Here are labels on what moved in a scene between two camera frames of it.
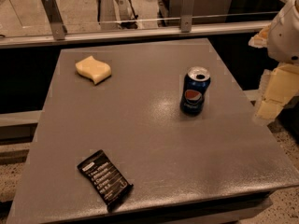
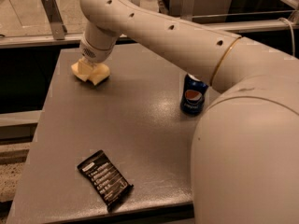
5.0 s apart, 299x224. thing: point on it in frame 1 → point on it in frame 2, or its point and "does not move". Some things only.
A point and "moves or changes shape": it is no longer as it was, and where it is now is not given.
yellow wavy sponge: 93,69 moves or changes shape
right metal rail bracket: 188,7 does not move
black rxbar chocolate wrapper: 107,183 does not move
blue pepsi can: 196,81 does not move
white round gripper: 285,37 → 94,54
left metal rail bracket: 54,16 does not move
